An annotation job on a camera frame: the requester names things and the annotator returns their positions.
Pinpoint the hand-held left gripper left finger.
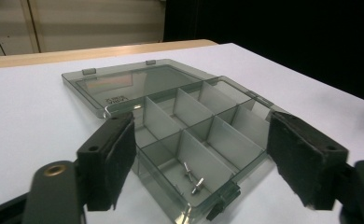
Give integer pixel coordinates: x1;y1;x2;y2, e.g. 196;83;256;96
77;111;137;212

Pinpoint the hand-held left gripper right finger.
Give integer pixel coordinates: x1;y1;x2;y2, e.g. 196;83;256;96
266;110;350;211

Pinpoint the clear grey compartment box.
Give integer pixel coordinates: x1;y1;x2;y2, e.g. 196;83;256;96
61;58;289;224

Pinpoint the small metal rivet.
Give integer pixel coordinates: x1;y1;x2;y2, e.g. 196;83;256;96
190;176;205;197
182;161;194;183

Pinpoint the wooden table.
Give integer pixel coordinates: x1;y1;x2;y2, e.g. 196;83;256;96
0;38;219;70

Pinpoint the right black curtain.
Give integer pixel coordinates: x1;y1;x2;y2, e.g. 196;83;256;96
162;0;364;107

